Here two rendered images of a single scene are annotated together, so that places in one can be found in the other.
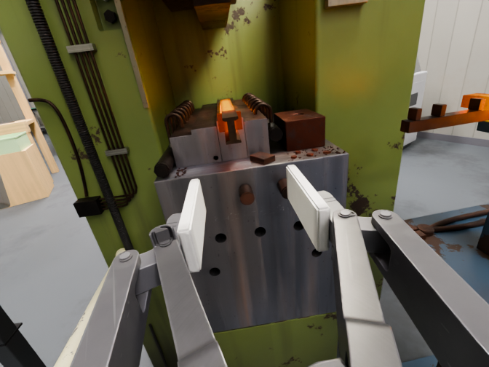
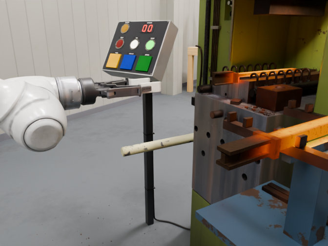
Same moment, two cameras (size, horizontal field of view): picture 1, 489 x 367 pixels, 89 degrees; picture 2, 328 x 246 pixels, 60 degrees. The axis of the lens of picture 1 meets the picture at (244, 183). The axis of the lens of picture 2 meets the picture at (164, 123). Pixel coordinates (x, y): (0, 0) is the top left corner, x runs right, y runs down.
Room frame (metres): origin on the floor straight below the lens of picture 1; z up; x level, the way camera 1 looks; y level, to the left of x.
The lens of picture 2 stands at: (-0.17, -0.80, 1.16)
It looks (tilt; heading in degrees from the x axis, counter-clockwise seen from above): 18 degrees down; 64
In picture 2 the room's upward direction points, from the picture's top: straight up
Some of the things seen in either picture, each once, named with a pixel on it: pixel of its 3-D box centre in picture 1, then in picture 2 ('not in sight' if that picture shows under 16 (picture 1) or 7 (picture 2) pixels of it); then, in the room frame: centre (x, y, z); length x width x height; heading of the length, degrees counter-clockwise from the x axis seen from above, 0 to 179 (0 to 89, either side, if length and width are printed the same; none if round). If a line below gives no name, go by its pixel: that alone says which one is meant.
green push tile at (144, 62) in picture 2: not in sight; (144, 64); (0.33, 0.45, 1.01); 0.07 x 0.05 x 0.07; 117
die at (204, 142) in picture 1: (220, 122); (269, 81); (0.71, 0.05, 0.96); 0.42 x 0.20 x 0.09; 2
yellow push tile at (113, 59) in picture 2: not in sight; (113, 61); (0.24, 0.63, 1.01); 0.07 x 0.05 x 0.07; 117
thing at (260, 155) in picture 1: (262, 157); (235, 101); (0.47, -0.04, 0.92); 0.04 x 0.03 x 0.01; 34
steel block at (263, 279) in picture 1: (249, 200); (273, 146); (0.72, -0.01, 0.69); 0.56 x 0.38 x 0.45; 2
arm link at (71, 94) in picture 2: not in sight; (68, 92); (-0.08, -0.01, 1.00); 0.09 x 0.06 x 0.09; 92
